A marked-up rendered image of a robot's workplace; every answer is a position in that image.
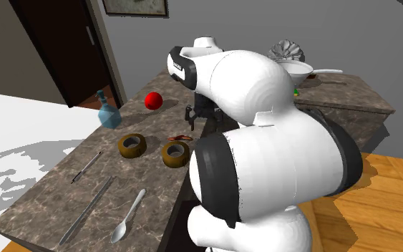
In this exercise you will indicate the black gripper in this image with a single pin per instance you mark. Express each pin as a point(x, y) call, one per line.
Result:
point(204, 106)

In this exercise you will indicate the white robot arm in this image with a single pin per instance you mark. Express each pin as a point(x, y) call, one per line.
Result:
point(278, 164)

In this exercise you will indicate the small red brown chili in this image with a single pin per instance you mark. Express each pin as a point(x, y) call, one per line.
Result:
point(180, 138)

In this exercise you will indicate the olive brown tape roll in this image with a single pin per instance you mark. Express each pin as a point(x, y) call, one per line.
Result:
point(132, 145)
point(175, 154)

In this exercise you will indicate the red ball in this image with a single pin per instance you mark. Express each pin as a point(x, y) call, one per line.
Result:
point(153, 101)

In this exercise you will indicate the small green object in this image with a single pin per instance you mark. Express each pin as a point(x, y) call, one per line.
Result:
point(296, 92)

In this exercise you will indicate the blue glass bottle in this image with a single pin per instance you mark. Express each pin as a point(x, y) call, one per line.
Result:
point(109, 115)

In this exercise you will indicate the grey ruffled ornament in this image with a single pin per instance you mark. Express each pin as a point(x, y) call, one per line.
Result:
point(286, 50)

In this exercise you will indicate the dark robot stand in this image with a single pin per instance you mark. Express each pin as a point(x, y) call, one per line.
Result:
point(187, 223)

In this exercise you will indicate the silver spoon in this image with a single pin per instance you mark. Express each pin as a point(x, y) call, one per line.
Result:
point(128, 217)

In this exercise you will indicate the grey black pen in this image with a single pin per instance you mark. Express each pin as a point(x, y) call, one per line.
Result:
point(86, 167)

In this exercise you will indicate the long grey rod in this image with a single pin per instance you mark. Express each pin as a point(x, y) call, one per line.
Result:
point(86, 210)

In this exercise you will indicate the dark brown door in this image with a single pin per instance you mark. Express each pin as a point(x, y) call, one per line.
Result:
point(65, 52)

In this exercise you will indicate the framed wall picture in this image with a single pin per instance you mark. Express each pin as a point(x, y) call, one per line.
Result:
point(136, 7)

